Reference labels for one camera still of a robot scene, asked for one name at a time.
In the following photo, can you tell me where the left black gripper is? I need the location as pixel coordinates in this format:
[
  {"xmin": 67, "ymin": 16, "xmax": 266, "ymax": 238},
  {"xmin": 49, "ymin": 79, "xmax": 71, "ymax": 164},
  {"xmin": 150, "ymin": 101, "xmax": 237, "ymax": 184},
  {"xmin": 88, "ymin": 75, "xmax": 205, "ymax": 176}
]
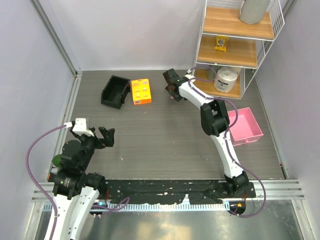
[{"xmin": 71, "ymin": 126, "xmax": 114, "ymax": 170}]

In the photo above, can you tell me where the black plastic bin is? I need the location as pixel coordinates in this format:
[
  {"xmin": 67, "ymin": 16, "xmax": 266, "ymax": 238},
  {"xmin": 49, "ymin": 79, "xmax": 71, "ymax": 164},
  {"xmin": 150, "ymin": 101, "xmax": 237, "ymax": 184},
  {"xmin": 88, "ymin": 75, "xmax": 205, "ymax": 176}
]
[{"xmin": 100, "ymin": 75, "xmax": 131, "ymax": 109}]

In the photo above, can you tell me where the yellow snack packet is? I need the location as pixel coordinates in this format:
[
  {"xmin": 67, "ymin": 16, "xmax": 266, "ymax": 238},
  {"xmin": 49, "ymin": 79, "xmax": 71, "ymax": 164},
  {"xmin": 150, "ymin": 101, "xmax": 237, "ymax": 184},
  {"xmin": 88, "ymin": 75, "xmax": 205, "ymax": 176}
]
[{"xmin": 214, "ymin": 36, "xmax": 229, "ymax": 53}]

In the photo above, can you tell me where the aluminium frame rail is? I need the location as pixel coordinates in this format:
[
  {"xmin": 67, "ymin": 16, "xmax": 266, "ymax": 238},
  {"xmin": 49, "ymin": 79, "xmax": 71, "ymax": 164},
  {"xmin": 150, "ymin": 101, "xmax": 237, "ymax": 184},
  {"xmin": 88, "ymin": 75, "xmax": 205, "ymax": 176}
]
[{"xmin": 29, "ymin": 0, "xmax": 83, "ymax": 78}]

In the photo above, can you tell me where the white slotted cable duct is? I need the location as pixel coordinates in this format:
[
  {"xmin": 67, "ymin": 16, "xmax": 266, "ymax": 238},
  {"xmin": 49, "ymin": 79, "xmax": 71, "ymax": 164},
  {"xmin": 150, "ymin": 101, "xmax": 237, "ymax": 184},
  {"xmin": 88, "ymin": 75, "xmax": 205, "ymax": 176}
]
[{"xmin": 43, "ymin": 201, "xmax": 231, "ymax": 212}]

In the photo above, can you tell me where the white wire wooden shelf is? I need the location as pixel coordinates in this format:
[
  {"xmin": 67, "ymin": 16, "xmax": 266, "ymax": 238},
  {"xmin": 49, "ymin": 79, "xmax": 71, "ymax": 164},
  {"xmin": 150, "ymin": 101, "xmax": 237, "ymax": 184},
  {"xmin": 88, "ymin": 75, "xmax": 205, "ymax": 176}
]
[{"xmin": 192, "ymin": 0, "xmax": 285, "ymax": 99}]

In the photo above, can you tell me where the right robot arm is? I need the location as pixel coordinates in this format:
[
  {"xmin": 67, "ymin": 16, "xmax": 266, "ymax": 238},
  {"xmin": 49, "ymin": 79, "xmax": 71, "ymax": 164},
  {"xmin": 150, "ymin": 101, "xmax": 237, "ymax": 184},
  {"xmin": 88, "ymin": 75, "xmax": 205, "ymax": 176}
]
[{"xmin": 162, "ymin": 69, "xmax": 249, "ymax": 197}]

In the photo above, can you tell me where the pink plastic tray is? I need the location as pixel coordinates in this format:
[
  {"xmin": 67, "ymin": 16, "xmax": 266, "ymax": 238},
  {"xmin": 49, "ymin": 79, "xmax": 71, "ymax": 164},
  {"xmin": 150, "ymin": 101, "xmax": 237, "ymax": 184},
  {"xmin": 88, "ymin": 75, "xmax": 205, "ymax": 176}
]
[{"xmin": 230, "ymin": 107, "xmax": 264, "ymax": 146}]

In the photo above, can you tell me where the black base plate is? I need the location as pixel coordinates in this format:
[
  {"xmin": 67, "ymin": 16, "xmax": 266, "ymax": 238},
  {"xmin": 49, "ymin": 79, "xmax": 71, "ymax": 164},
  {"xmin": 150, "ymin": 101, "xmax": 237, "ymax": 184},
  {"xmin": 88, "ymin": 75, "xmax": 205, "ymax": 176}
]
[{"xmin": 98, "ymin": 179, "xmax": 257, "ymax": 205}]

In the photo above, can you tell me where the grey felt cylinder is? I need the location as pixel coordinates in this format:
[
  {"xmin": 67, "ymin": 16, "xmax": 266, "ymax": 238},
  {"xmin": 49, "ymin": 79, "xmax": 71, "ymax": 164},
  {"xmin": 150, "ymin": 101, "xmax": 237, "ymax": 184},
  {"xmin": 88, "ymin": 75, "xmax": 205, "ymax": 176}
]
[{"xmin": 239, "ymin": 0, "xmax": 270, "ymax": 25}]

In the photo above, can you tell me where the white paper roll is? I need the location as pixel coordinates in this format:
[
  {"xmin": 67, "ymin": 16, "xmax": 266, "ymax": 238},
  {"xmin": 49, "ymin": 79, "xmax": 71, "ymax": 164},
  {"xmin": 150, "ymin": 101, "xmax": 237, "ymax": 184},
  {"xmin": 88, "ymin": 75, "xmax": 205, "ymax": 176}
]
[{"xmin": 213, "ymin": 66, "xmax": 242, "ymax": 93}]

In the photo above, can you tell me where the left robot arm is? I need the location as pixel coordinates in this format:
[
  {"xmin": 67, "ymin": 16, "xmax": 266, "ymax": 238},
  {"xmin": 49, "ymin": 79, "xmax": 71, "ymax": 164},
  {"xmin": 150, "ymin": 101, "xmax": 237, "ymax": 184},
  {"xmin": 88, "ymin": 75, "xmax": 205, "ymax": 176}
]
[{"xmin": 44, "ymin": 127, "xmax": 115, "ymax": 240}]

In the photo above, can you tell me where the green lime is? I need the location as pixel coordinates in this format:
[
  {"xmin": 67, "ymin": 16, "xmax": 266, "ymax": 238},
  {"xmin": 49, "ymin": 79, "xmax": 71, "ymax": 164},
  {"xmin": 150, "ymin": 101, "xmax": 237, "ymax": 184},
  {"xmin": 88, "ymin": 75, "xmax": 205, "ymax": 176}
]
[{"xmin": 51, "ymin": 154, "xmax": 62, "ymax": 168}]

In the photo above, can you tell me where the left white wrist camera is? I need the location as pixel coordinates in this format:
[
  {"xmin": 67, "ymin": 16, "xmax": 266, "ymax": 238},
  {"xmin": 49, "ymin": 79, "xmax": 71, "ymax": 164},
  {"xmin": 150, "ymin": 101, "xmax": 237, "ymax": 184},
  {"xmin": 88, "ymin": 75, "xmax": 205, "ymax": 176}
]
[{"xmin": 63, "ymin": 118, "xmax": 91, "ymax": 138}]

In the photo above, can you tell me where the grey can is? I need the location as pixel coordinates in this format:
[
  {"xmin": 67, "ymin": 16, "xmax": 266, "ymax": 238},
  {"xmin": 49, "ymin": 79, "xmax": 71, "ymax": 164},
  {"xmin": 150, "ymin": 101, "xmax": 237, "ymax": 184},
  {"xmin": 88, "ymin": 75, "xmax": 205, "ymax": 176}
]
[{"xmin": 207, "ymin": 65, "xmax": 221, "ymax": 82}]

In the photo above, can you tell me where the orange cardboard box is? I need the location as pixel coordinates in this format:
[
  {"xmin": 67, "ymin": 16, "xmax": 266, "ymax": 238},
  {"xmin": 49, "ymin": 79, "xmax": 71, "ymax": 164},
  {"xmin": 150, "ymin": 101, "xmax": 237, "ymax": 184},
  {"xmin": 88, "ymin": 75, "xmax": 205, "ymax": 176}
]
[{"xmin": 131, "ymin": 78, "xmax": 152, "ymax": 105}]

